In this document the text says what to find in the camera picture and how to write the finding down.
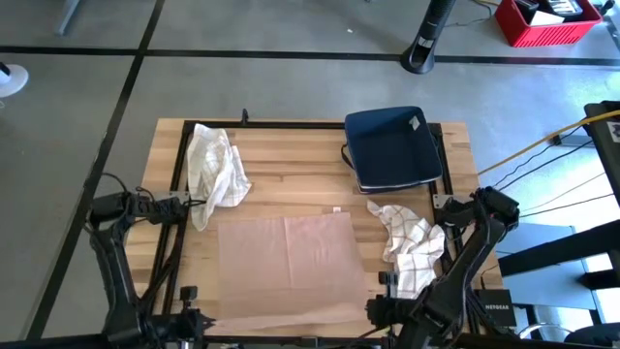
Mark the navy fabric basket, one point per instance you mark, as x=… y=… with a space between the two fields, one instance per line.
x=392 y=145

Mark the black device in crate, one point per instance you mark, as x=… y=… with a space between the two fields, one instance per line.
x=564 y=6

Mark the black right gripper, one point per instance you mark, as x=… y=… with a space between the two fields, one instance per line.
x=404 y=312

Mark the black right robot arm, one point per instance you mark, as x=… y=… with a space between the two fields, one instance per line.
x=465 y=271

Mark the grey power strip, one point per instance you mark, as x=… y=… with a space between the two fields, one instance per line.
x=574 y=140

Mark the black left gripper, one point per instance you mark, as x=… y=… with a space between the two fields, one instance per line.
x=181 y=327

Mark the black desk foot beam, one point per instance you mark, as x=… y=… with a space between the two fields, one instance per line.
x=557 y=249

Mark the grey furniture leg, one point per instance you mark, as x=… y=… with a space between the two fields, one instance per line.
x=68 y=14

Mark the black office chair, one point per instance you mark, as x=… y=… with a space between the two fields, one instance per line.
x=591 y=337

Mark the black Netgear network switch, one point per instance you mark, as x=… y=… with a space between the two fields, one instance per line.
x=499 y=310

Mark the white box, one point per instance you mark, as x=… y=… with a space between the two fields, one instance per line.
x=545 y=18

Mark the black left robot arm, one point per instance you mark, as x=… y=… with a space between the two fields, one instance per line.
x=116 y=271

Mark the red plastic crate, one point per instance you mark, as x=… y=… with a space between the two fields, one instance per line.
x=542 y=34

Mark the plain pink towel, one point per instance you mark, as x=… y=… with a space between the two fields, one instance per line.
x=290 y=262

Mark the black desk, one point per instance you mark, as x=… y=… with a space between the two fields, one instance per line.
x=605 y=145

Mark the white towel with grey checks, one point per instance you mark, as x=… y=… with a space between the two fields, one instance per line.
x=213 y=169

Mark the black floor stand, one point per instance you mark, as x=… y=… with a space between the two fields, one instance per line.
x=426 y=39

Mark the white towel with red checks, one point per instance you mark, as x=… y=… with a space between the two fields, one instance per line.
x=412 y=232

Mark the white round stand base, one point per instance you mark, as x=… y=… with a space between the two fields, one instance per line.
x=12 y=81

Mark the black metal table frame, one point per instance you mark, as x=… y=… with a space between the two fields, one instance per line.
x=290 y=125

